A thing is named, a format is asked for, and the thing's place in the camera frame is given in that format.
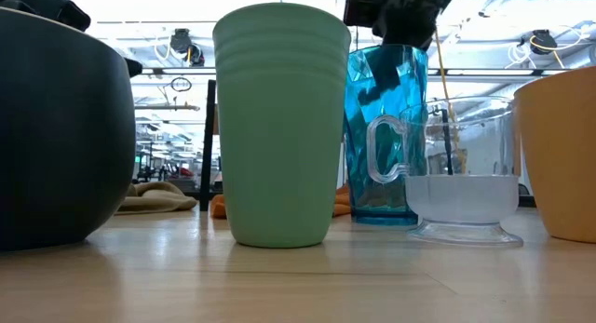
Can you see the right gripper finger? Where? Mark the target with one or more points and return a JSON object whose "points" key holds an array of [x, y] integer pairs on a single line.
{"points": [[384, 67]]}

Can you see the blue faceted plastic tumbler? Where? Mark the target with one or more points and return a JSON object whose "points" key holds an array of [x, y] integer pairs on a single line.
{"points": [[410, 76]]}

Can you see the black mug orange inside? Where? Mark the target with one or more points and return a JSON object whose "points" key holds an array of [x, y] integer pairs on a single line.
{"points": [[60, 127]]}

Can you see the green ribbed plastic cup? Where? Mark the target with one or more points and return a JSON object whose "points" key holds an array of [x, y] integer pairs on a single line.
{"points": [[279, 127]]}

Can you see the clear glass footed mug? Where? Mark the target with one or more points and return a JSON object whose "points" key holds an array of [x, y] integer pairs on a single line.
{"points": [[461, 202]]}

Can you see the orange plastic cup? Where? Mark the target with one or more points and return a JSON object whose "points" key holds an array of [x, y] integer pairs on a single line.
{"points": [[563, 151]]}

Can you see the khaki cloth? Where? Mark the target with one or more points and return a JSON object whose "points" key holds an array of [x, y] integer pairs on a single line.
{"points": [[153, 197]]}

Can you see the orange cloth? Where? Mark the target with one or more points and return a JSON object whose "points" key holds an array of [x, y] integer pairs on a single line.
{"points": [[218, 209]]}

